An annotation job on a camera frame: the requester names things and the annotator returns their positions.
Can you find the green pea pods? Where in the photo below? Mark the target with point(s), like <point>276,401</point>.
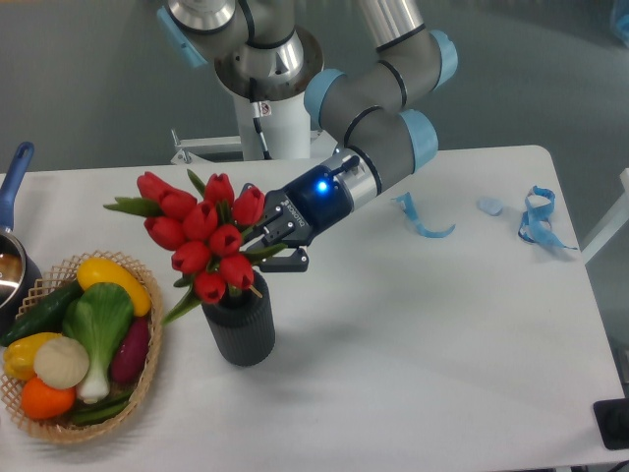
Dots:
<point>102,411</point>

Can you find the purple sweet potato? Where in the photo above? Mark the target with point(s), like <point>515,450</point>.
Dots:
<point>129,360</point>

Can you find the yellow bell pepper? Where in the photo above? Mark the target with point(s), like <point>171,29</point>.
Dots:
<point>19,356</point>

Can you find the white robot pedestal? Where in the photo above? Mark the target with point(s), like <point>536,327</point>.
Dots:
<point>267,86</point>

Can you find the white metal frame right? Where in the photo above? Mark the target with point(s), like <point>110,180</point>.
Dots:
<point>613,220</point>

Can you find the orange fruit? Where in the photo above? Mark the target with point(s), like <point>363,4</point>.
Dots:
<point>41,401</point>

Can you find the green bok choy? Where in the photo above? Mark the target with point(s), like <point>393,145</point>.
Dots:
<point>99,320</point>

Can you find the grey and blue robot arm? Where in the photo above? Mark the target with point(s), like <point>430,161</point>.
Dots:
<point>380,139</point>

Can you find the blue ribbon right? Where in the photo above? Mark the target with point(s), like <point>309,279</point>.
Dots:
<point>535,226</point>

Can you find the light blue small cap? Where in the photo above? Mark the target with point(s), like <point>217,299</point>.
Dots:
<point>490,206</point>

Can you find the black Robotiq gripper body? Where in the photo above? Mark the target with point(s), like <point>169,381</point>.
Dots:
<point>301,210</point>

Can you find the blue-handled saucepan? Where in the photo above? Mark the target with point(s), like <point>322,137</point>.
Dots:
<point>18,271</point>

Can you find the white garlic bulb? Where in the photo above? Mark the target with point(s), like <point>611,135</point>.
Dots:
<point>61,362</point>

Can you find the green cucumber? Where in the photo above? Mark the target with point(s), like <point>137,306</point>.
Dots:
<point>45,316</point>

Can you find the red tulip bouquet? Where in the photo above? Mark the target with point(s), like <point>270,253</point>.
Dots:
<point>205,236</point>

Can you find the woven wicker basket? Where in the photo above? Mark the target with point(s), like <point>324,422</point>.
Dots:
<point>60,429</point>

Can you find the blue ribbon strip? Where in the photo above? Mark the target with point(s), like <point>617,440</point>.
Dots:
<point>407,205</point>

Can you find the black device table corner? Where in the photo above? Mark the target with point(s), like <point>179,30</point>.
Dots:
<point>612,420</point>

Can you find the dark grey ribbed vase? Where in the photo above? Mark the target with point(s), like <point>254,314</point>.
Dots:
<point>243,328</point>

